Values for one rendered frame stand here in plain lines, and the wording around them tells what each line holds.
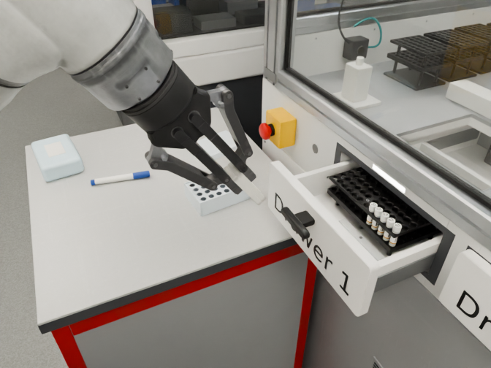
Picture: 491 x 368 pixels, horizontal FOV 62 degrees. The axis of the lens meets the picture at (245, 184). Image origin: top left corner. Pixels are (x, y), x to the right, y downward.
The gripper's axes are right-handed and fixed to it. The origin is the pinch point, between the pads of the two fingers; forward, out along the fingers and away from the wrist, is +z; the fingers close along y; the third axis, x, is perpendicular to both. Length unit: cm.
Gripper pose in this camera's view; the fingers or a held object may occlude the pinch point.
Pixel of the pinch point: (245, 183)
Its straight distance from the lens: 55.7
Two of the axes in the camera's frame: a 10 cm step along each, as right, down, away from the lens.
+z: 5.2, 5.2, 6.8
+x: -4.4, -5.2, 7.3
